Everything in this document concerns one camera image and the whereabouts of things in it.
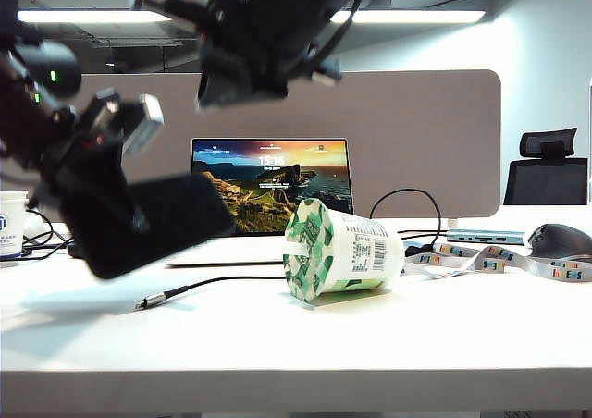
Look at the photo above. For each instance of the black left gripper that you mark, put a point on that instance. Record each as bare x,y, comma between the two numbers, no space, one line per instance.
88,150

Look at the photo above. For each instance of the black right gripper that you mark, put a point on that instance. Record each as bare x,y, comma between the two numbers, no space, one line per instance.
240,29

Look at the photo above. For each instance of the black smartphone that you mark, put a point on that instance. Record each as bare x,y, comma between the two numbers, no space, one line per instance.
185,219

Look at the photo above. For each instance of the white cup green foil lid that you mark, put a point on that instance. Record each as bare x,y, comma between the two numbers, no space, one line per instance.
351,251

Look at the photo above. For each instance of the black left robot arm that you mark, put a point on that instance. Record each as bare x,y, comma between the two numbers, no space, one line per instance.
28,99

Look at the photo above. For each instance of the grey fabric desk partition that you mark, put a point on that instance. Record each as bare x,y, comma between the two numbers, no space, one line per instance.
416,136

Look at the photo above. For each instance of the white crumpled tissue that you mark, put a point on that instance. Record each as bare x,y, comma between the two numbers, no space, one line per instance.
37,226

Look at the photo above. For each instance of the white laptop landscape wallpaper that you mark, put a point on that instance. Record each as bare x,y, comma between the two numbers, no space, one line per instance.
277,182

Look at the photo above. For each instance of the white paper cup blue logo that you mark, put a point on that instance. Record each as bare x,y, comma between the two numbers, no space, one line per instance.
9,224

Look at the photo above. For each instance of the long white ceiling light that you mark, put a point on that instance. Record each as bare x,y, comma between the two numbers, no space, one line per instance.
416,16

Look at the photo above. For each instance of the blue grey usb hub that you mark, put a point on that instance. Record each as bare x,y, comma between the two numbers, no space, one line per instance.
483,237

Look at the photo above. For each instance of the black mesh office chair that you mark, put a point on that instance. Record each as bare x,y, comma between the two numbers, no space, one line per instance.
546,182

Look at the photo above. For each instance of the black computer mouse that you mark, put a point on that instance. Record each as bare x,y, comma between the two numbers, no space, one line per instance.
559,240

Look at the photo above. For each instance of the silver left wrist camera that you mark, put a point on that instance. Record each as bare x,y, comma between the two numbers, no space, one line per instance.
143,122

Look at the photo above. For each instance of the white partition foot bracket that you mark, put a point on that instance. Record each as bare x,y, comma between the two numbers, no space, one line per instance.
452,223

